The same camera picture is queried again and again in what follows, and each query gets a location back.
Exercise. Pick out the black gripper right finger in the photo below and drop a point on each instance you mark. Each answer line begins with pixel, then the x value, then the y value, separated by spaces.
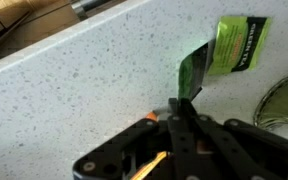
pixel 240 162

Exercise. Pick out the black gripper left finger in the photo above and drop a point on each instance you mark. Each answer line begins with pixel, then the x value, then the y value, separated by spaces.
pixel 181 124

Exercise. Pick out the green tea sachet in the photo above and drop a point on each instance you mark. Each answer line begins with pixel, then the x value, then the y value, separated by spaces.
pixel 191 73
pixel 238 43

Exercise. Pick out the large green glass cake stand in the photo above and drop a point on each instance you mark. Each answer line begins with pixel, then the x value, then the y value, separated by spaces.
pixel 272 110

